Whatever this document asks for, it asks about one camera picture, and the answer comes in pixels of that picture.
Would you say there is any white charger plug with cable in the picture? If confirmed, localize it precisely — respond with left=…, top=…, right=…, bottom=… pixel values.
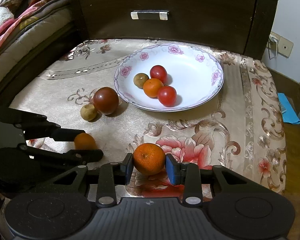
left=267, top=36, right=278, bottom=60

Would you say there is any large dark red tomato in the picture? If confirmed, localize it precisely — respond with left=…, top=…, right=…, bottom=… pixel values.
left=93, top=87, right=119, bottom=115

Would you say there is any small red tomato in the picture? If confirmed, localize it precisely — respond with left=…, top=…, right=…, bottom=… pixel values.
left=157, top=85, right=177, bottom=107
left=150, top=65, right=168, bottom=84

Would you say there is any white floral plate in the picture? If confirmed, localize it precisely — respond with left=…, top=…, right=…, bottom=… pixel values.
left=113, top=43, right=225, bottom=112

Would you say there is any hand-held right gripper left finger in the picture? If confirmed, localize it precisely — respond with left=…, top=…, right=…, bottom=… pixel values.
left=44, top=153, right=134, bottom=207

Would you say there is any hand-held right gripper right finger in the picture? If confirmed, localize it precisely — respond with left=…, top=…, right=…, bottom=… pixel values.
left=166, top=154, right=260, bottom=207

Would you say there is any dark wooden bed frame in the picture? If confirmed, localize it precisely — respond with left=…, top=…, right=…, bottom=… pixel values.
left=0, top=20, right=90, bottom=110

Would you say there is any silver drawer handle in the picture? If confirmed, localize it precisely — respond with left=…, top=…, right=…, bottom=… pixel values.
left=130, top=10, right=170, bottom=21

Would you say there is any brown longan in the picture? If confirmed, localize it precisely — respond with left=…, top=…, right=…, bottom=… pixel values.
left=133, top=73, right=150, bottom=89
left=80, top=104, right=98, bottom=122

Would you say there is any beige wall socket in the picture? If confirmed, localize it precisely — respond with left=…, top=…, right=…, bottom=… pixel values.
left=268, top=31, right=294, bottom=58

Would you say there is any bed with blankets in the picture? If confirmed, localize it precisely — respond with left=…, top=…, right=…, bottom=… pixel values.
left=0, top=0, right=73, bottom=88

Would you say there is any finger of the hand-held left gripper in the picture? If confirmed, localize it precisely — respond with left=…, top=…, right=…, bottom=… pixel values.
left=0, top=106, right=86, bottom=142
left=17, top=143, right=104, bottom=167

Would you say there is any blue cloth on floor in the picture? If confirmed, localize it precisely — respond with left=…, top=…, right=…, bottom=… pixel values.
left=277, top=93, right=300, bottom=125

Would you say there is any pink blanket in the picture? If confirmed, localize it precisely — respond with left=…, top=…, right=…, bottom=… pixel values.
left=0, top=1, right=44, bottom=61

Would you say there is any orange tangerine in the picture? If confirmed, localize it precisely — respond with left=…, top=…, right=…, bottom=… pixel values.
left=133, top=143, right=166, bottom=176
left=143, top=78, right=164, bottom=98
left=74, top=133, right=97, bottom=151

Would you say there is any dark wooden drawer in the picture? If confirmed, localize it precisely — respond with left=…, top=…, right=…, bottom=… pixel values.
left=77, top=0, right=259, bottom=48

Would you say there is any dark wooden nightstand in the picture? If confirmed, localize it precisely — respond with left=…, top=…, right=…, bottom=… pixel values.
left=65, top=0, right=280, bottom=60

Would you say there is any floral beige tablecloth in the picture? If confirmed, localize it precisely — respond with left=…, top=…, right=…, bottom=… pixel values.
left=7, top=39, right=287, bottom=202

